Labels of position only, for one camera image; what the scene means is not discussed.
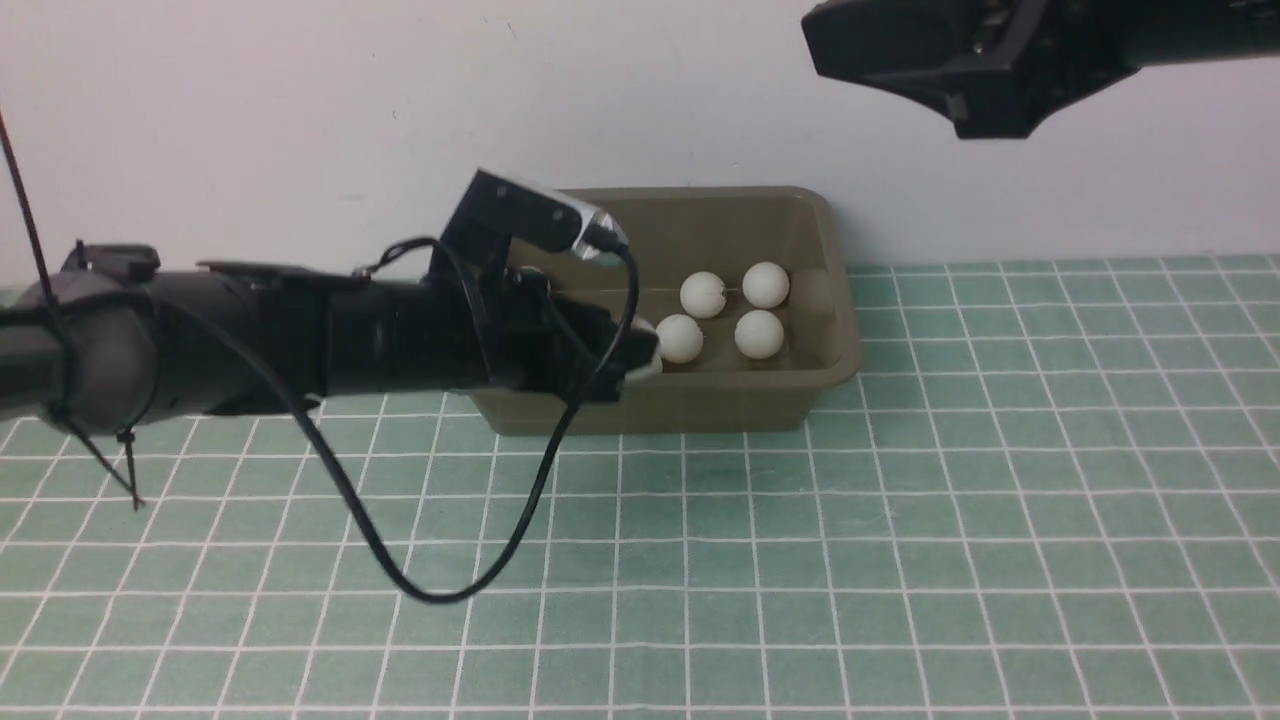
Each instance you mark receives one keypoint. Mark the white ball logo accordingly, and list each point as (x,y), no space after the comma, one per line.
(646,361)
(759,335)

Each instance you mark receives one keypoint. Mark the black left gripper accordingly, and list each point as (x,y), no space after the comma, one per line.
(530,341)

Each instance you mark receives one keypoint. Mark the olive plastic bin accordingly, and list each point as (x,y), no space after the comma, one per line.
(677,231)

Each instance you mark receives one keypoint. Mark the white ball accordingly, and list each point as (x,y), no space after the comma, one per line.
(765,285)
(680,339)
(703,295)

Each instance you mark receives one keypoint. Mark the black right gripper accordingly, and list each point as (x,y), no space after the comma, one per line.
(998,69)

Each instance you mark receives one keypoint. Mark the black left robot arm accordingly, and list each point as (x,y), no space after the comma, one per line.
(113,342)

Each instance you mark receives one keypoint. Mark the green checkered tablecloth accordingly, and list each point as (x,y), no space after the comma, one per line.
(1051,493)

